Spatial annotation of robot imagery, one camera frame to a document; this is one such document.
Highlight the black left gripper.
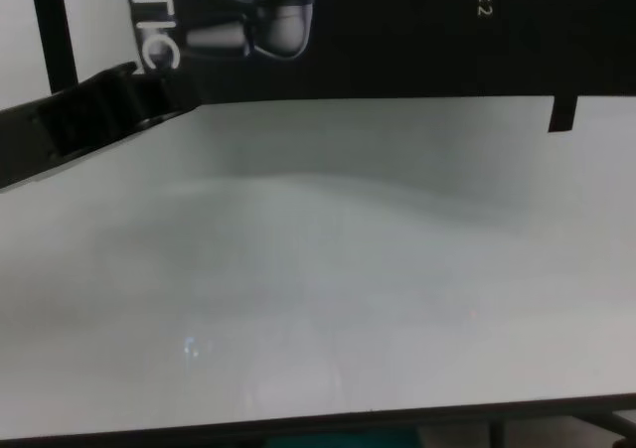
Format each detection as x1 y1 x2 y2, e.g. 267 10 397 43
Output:
0 62 204 192

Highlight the black robot print poster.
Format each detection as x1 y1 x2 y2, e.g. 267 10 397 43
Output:
118 0 636 107

